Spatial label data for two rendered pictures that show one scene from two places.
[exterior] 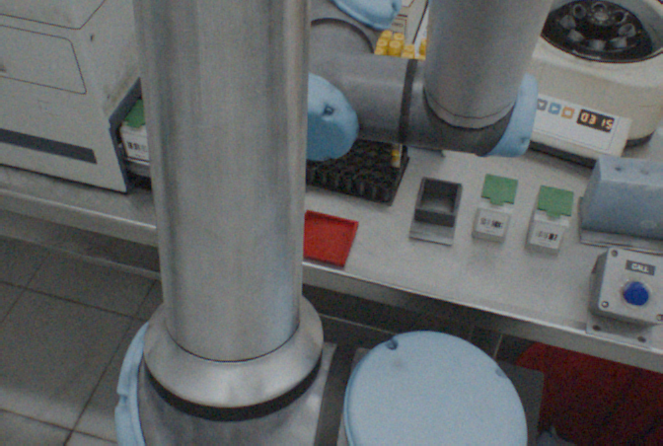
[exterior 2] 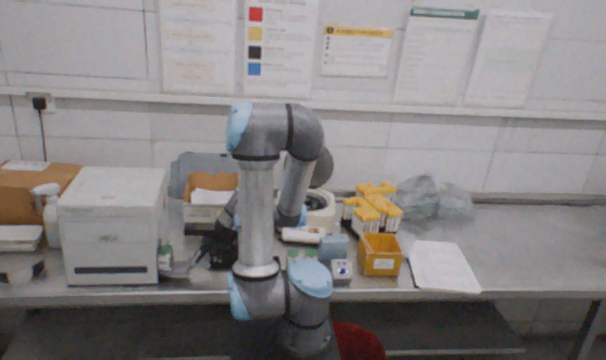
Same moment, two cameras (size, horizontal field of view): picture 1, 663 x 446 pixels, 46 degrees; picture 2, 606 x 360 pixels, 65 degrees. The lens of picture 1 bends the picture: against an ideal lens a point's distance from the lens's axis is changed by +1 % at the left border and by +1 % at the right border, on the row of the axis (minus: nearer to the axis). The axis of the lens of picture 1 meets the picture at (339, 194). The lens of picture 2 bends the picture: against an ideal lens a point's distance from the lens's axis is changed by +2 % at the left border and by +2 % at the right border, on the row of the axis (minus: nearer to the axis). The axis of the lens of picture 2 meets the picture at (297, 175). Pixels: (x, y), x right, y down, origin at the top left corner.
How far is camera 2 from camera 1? 0.79 m
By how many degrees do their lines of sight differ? 30
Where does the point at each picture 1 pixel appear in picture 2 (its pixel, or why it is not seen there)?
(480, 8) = (299, 177)
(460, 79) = (292, 199)
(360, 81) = not seen: hidden behind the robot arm
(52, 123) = (131, 258)
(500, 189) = (293, 252)
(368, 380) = (292, 268)
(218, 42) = (263, 183)
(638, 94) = (325, 218)
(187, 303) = (252, 249)
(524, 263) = not seen: hidden behind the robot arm
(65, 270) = not seen: outside the picture
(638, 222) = (336, 255)
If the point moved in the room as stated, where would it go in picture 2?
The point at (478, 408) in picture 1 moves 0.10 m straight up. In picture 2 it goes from (319, 269) to (322, 236)
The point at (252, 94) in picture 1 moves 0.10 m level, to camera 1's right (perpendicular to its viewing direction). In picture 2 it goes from (268, 193) to (306, 189)
